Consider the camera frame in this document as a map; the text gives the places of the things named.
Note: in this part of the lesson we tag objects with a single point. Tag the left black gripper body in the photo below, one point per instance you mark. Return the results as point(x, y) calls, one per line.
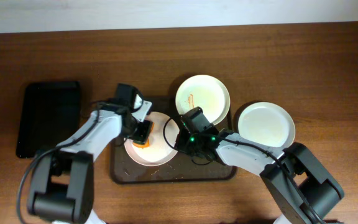
point(142, 132)

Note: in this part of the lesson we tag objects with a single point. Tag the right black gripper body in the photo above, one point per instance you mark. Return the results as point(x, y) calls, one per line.
point(183, 145)

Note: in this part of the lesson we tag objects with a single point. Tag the orange and green sponge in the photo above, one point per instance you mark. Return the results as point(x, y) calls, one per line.
point(143, 130)

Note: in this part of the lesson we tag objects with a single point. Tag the white plate with orange streaks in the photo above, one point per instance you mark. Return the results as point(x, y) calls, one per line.
point(157, 151)

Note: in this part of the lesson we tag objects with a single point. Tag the white plate with red streaks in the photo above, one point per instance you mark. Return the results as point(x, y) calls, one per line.
point(206, 92)

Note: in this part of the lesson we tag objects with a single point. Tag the white plate with sauce smear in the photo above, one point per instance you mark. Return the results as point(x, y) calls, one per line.
point(268, 124)

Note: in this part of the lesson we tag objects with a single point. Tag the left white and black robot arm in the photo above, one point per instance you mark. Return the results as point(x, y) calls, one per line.
point(62, 179)

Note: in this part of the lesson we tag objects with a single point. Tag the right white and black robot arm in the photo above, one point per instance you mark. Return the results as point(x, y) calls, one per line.
point(301, 186)

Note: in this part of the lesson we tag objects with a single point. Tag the dark brown serving tray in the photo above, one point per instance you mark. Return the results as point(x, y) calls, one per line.
point(182, 168)

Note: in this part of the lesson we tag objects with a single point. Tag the black rectangular sponge tray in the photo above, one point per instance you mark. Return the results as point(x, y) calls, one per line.
point(50, 115)

